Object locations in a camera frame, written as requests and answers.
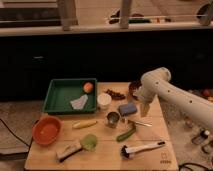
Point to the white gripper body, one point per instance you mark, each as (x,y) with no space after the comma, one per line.
(144,107)

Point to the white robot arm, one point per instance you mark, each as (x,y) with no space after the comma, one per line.
(156,82)

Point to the small metal cup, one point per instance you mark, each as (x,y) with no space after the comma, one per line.
(112,119)

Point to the white plastic cup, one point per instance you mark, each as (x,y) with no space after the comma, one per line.
(104,100)

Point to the green plastic cup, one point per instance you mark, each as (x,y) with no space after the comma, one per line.
(89,142)

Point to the metal spoon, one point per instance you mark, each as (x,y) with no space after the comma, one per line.
(125,120)

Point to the dark maroon bowl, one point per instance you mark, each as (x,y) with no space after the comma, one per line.
(133,86)

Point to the green cucumber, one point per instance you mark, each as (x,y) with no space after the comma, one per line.
(127,134)

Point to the white dish brush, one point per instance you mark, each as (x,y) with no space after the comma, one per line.
(128,151)

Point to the orange ball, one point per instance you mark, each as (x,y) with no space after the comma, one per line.
(88,87)

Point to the yellow banana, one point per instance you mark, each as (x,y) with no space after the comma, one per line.
(84,124)

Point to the spice bottles rack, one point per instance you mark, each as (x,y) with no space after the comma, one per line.
(200,138)

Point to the green plastic tray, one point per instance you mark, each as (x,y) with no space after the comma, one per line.
(62,91)

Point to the orange bowl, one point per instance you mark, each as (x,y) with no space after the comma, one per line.
(46,130)

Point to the wooden handled brush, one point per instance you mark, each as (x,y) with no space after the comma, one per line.
(68,150)

